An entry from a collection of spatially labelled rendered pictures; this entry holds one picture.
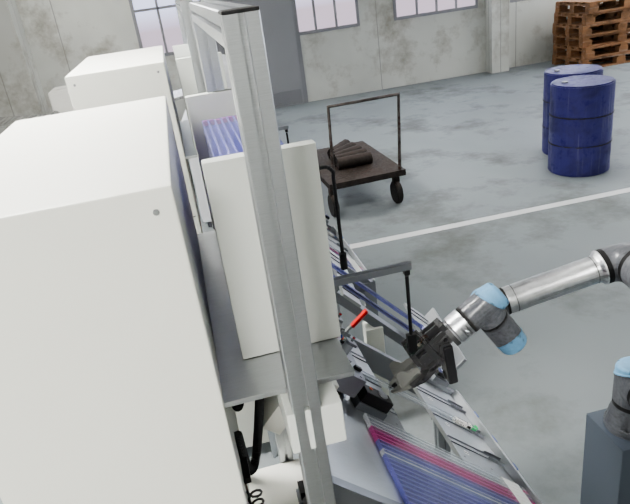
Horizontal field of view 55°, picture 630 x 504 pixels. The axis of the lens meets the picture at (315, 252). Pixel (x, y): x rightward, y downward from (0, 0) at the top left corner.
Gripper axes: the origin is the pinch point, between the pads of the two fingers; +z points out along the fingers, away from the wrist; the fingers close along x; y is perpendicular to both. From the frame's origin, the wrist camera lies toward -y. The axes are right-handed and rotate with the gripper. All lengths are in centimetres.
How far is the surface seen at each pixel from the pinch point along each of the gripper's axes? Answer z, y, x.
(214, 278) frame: 8, 58, 7
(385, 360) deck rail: -0.3, -6.0, -19.0
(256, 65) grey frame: -25, 91, 53
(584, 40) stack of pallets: -458, -359, -749
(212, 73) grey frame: -19, 83, -22
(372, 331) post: 0.2, -15.2, -46.9
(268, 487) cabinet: 48, -8, -13
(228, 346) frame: 8, 58, 33
